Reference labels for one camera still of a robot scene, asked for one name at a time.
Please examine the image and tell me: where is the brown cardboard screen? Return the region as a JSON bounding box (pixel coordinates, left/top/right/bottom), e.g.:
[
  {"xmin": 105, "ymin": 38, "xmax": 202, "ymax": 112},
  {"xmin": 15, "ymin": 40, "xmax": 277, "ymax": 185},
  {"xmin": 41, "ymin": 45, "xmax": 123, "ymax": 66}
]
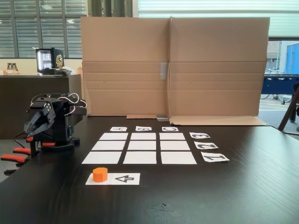
[{"xmin": 80, "ymin": 15, "xmax": 271, "ymax": 126}]

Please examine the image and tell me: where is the grey tape strip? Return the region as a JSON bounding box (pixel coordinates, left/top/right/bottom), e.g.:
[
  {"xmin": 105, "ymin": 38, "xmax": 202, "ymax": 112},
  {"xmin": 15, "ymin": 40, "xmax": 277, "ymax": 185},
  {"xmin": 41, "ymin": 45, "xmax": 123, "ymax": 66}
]
[{"xmin": 160, "ymin": 62, "xmax": 168, "ymax": 80}]

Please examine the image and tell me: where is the paper sheet number 2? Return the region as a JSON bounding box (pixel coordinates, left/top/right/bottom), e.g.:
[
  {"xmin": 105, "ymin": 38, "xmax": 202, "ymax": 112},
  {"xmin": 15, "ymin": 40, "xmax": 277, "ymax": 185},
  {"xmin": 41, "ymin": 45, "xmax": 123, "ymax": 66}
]
[{"xmin": 194, "ymin": 140, "xmax": 219, "ymax": 150}]

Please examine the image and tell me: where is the white nine-square grid sheet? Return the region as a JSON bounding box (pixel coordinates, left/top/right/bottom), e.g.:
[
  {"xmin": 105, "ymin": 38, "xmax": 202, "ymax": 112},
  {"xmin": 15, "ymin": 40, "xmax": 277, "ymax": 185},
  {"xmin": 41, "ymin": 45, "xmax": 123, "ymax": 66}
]
[{"xmin": 81, "ymin": 132, "xmax": 198, "ymax": 165}]

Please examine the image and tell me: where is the dark chair frame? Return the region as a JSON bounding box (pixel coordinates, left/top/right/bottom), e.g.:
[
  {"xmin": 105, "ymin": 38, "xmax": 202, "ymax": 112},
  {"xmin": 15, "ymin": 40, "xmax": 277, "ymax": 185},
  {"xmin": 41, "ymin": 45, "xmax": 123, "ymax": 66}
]
[{"xmin": 278, "ymin": 83, "xmax": 299, "ymax": 136}]

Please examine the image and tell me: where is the orange-handled spring clamp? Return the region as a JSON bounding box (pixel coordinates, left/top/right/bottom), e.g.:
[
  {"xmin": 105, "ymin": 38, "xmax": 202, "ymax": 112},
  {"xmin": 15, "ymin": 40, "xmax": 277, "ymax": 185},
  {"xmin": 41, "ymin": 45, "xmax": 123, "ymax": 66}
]
[{"xmin": 0, "ymin": 147, "xmax": 32, "ymax": 168}]

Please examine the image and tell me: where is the paper sheet number 3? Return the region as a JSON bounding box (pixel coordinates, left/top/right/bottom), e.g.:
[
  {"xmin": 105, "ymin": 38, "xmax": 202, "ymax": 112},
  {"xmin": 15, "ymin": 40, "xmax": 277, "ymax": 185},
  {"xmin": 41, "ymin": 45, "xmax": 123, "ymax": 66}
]
[{"xmin": 189, "ymin": 132, "xmax": 211, "ymax": 140}]

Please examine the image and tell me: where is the paper sheet number 1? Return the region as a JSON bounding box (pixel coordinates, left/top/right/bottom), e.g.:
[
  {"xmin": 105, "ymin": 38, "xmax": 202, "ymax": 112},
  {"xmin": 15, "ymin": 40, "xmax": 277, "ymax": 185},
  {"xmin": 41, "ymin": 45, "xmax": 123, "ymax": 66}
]
[{"xmin": 200, "ymin": 151, "xmax": 230, "ymax": 163}]

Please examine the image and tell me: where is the black mini fridge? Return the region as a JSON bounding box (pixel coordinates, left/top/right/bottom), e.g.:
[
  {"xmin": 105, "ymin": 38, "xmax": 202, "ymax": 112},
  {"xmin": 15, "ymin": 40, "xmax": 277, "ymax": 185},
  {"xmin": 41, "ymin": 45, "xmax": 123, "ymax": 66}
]
[{"xmin": 35, "ymin": 48, "xmax": 64, "ymax": 76}]

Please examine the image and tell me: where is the white arrow paper sheet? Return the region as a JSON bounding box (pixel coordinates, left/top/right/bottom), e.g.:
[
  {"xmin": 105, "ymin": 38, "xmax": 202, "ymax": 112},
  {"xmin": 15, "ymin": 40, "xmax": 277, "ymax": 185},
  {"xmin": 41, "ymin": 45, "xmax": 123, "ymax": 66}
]
[{"xmin": 85, "ymin": 172, "xmax": 141, "ymax": 186}]

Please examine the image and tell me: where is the round orange token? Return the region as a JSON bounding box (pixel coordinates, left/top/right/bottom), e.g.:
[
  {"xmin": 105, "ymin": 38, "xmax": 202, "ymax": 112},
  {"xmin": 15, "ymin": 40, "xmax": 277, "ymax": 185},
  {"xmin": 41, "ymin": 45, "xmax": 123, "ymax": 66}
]
[{"xmin": 93, "ymin": 167, "xmax": 108, "ymax": 182}]

